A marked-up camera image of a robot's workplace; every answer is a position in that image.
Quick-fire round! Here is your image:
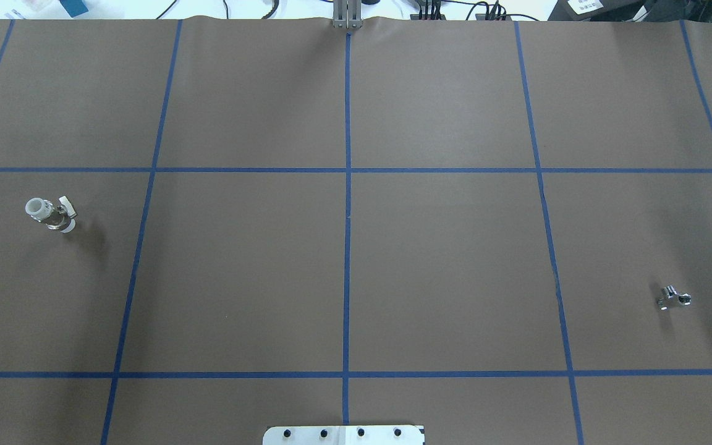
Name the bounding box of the white PPR valve with handle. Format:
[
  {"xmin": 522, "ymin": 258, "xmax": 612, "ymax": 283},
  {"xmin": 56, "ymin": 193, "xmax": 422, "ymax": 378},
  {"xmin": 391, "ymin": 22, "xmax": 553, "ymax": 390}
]
[{"xmin": 23, "ymin": 195, "xmax": 77, "ymax": 234}]

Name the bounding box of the brown table mat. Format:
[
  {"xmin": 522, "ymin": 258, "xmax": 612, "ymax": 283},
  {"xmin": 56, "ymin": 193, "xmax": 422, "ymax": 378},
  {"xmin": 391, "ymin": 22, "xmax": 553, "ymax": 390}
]
[{"xmin": 0, "ymin": 17, "xmax": 712, "ymax": 444}]

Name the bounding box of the aluminium frame post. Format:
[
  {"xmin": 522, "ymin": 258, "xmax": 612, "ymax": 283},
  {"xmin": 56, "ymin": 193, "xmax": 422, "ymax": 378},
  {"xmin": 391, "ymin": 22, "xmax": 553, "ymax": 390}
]
[{"xmin": 331, "ymin": 0, "xmax": 363, "ymax": 30}]

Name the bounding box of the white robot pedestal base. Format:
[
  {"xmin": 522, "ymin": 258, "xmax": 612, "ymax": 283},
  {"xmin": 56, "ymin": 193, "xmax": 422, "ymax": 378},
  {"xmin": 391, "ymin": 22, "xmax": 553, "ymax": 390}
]
[{"xmin": 262, "ymin": 425, "xmax": 426, "ymax": 444}]

